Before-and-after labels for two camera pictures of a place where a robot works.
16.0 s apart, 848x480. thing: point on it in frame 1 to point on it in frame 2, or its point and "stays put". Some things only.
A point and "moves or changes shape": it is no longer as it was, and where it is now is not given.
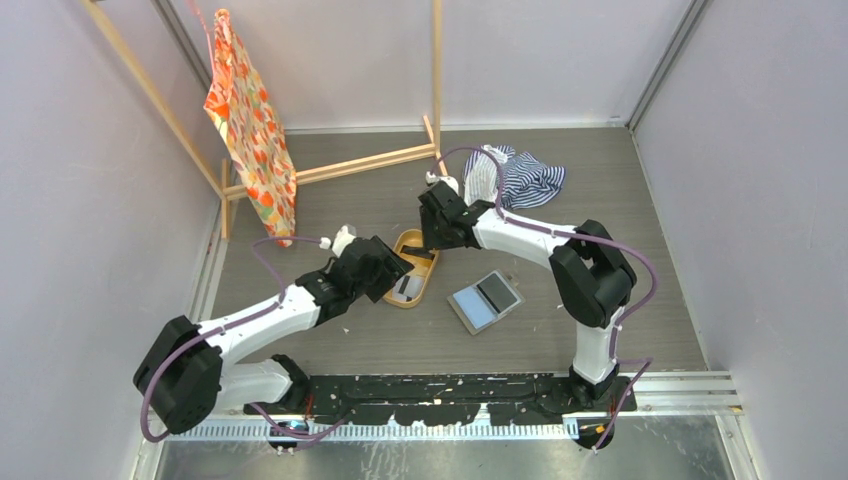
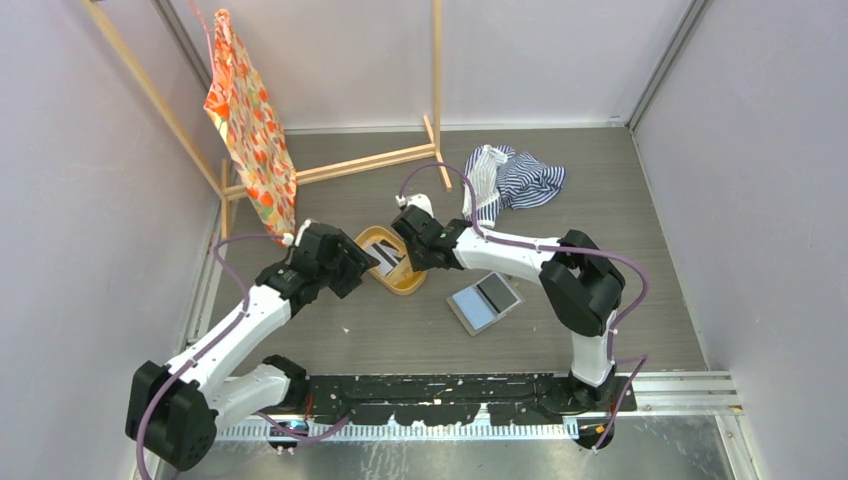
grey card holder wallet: (478, 305) stays put
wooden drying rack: (219, 175) stays put
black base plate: (415, 400) stays put
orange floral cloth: (236, 102) stays put
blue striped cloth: (526, 181) stays put
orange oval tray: (410, 287) moves or changes shape
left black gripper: (396, 268) to (356, 262)
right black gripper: (431, 240) to (419, 263)
